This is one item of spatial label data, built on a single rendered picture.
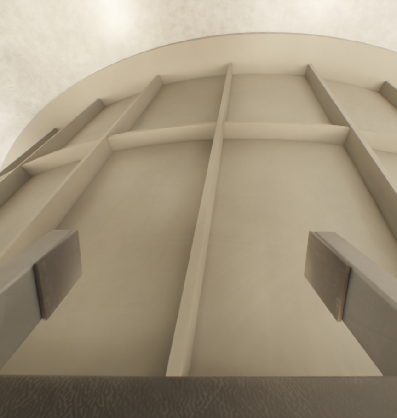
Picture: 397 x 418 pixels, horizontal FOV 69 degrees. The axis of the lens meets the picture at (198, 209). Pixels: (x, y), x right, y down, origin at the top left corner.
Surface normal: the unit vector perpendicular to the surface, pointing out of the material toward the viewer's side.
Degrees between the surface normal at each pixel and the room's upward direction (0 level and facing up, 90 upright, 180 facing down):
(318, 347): 90
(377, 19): 0
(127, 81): 0
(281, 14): 0
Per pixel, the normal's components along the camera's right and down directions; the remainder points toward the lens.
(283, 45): -0.13, 0.62
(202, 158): -0.11, -0.78
